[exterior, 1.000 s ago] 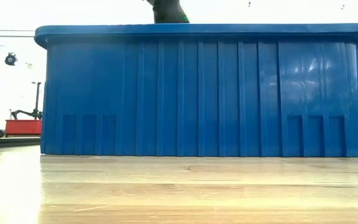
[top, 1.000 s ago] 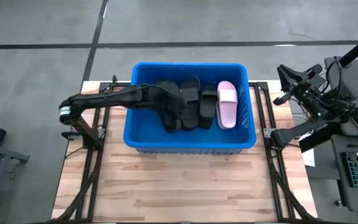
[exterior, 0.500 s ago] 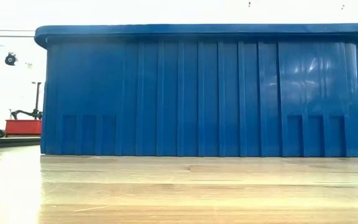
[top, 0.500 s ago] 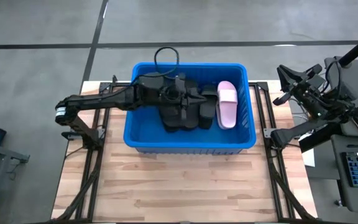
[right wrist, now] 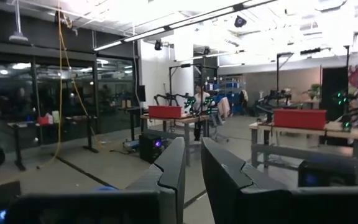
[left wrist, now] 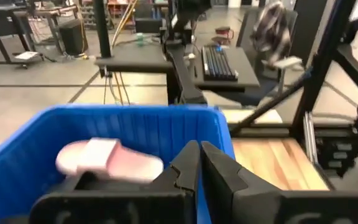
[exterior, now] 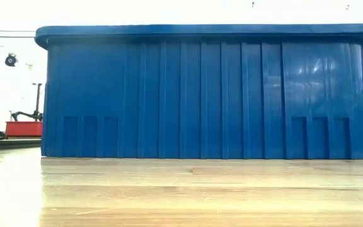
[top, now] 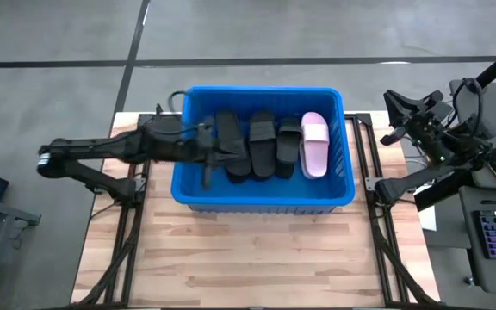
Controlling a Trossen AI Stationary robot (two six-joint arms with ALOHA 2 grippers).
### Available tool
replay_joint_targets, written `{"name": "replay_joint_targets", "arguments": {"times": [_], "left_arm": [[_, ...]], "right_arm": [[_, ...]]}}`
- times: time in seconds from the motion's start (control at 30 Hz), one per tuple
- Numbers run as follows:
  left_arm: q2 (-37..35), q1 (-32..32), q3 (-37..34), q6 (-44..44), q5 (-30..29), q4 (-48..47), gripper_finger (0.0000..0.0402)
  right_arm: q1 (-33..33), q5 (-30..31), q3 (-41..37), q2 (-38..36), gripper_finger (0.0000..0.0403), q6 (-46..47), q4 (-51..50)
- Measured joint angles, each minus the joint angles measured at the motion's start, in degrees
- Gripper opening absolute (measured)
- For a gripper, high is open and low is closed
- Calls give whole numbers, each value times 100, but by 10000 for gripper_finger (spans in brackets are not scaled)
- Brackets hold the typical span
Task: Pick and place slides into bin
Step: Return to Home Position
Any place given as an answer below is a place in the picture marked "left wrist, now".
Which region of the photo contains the black keyboard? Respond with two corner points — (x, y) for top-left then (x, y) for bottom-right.
(201, 44), (240, 83)

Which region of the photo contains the black monitor pole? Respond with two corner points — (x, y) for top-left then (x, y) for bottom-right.
(93, 0), (112, 59)

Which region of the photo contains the yellow diagonal rod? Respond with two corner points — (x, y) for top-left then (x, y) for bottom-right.
(110, 0), (137, 47)

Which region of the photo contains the black computer tower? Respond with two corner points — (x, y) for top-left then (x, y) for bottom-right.
(58, 18), (90, 57)

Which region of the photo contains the wooden work table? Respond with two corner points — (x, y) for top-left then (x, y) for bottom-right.
(12, 7), (62, 55)

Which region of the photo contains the blue plastic bin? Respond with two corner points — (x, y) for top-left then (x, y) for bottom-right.
(0, 104), (236, 224)

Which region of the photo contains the black aluminium frame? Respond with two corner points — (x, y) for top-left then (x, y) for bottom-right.
(228, 0), (358, 164)

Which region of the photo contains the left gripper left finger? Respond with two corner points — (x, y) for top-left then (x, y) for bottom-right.
(29, 139), (201, 224)

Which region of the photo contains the green cup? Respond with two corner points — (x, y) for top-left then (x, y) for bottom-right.
(135, 32), (146, 47)

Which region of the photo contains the pink slide sandal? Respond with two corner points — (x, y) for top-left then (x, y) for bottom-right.
(55, 137), (165, 184)

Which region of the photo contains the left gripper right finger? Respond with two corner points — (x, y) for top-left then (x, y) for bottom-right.
(200, 141), (358, 224)

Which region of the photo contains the black office chair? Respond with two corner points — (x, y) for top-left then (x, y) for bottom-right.
(236, 7), (300, 94)

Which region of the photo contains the dark grey desk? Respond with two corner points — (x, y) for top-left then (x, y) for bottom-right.
(193, 45), (261, 93)
(94, 42), (174, 75)

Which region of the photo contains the red toolbox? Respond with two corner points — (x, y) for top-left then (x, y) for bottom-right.
(213, 26), (235, 44)

